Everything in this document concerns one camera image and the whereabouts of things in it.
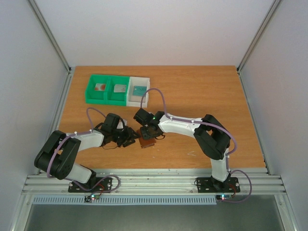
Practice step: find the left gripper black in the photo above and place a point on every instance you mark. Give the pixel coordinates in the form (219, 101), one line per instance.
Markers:
(129, 134)

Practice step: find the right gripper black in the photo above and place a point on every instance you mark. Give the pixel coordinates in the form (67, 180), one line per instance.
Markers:
(147, 133)

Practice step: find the brown leather card holder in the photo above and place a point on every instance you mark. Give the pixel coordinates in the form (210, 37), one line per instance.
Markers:
(145, 143)

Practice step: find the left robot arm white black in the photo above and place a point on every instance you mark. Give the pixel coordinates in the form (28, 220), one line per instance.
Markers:
(58, 154)

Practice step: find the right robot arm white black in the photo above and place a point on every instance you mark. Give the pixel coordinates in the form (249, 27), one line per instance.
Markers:
(210, 135)

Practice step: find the teal card in bin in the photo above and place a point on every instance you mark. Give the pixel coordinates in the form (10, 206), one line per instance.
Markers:
(139, 90)

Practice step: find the grey card in bin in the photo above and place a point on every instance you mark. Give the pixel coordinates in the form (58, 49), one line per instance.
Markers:
(120, 88)

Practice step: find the white card with red dots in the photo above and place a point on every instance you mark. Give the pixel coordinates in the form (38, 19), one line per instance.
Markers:
(100, 87)

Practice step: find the green two-compartment bin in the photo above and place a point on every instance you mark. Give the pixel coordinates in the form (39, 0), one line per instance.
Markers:
(107, 97)

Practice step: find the white plastic bin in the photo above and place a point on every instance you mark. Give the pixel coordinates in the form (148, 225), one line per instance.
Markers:
(136, 101)

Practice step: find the left controller board with LEDs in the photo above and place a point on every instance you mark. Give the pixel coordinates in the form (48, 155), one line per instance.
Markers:
(91, 198)

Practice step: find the controller board with leds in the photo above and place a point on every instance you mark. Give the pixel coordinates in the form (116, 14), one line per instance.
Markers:
(91, 198)
(224, 197)

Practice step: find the right controller board with LEDs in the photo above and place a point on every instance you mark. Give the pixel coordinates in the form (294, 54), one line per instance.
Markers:
(224, 197)

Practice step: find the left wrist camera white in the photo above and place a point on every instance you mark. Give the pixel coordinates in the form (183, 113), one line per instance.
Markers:
(122, 124)

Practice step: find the aluminium rail frame front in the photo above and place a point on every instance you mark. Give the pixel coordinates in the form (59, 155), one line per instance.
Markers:
(165, 181)

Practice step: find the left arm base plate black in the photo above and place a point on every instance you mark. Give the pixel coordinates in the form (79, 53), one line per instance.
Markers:
(106, 185)

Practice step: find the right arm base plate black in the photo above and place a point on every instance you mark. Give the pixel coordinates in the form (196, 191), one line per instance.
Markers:
(204, 185)

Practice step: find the grey slotted cable duct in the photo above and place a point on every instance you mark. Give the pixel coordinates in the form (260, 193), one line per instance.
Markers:
(125, 200)

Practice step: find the left aluminium corner post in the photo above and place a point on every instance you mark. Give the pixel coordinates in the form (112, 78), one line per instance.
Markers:
(42, 21)

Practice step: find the aluminium corner post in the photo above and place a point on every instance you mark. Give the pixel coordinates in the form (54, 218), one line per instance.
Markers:
(259, 33)
(42, 21)

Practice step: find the right aluminium corner post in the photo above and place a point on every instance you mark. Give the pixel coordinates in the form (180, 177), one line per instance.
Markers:
(259, 33)

